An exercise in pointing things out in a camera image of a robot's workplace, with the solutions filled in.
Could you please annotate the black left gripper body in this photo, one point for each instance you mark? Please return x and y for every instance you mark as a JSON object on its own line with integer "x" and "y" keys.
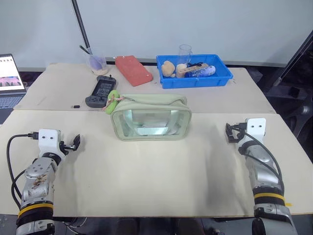
{"x": 64, "y": 147}

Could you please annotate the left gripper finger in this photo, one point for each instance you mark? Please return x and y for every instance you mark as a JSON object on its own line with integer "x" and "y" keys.
{"x": 76, "y": 148}
{"x": 77, "y": 139}

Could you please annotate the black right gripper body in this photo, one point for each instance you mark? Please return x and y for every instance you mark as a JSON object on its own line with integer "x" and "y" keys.
{"x": 239, "y": 136}

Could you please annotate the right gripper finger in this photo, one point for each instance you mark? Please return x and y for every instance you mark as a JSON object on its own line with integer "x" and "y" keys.
{"x": 231, "y": 138}
{"x": 228, "y": 128}

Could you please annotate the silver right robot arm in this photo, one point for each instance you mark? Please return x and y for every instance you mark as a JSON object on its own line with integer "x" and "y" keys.
{"x": 261, "y": 169}

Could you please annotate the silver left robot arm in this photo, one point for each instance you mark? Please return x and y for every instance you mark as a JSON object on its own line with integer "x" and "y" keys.
{"x": 36, "y": 176}

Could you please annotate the clear green toiletry pouch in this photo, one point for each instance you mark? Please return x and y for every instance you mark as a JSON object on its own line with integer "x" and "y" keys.
{"x": 151, "y": 117}

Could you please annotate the small black usb dongle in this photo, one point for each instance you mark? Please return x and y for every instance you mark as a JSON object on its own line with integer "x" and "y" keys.
{"x": 75, "y": 106}

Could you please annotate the green zipper charm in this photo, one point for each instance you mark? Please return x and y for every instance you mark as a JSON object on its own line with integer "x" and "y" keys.
{"x": 112, "y": 104}

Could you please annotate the black handheld game console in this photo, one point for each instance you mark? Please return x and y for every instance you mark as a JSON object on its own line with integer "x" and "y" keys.
{"x": 101, "y": 90}

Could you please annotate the blue plastic bin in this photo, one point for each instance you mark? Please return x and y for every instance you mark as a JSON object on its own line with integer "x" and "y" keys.
{"x": 195, "y": 82}

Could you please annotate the blue plastic bottle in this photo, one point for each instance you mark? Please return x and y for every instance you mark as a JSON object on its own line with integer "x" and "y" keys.
{"x": 205, "y": 71}

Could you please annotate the black equipment stand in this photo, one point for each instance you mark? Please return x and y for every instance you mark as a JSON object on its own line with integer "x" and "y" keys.
{"x": 293, "y": 98}

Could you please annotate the clear plastic measuring cup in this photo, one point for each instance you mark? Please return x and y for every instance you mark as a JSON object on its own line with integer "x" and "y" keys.
{"x": 99, "y": 67}

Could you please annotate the purple item in cup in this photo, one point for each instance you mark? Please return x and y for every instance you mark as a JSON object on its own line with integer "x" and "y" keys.
{"x": 96, "y": 62}

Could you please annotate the yellow tape strip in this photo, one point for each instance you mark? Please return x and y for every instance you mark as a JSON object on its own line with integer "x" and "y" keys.
{"x": 288, "y": 204}

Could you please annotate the tan plush toy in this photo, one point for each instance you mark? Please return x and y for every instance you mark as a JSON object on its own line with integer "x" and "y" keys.
{"x": 168, "y": 68}

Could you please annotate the clear drinking glass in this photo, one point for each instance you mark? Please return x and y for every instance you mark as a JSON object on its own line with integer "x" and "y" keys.
{"x": 185, "y": 55}

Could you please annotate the grey laptop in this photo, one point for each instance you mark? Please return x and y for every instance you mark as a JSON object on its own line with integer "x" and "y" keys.
{"x": 9, "y": 78}

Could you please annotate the black pen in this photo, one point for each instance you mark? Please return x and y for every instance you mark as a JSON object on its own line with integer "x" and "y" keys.
{"x": 84, "y": 49}

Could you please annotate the black pole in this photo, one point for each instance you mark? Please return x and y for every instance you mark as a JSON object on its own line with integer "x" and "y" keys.
{"x": 82, "y": 27}

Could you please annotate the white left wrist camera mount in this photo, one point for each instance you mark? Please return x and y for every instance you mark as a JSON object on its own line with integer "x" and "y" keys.
{"x": 49, "y": 142}

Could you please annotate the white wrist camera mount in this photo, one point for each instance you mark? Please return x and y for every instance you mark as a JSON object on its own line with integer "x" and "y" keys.
{"x": 49, "y": 142}
{"x": 255, "y": 128}

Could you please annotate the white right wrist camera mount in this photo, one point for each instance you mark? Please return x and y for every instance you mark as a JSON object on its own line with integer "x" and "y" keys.
{"x": 255, "y": 128}

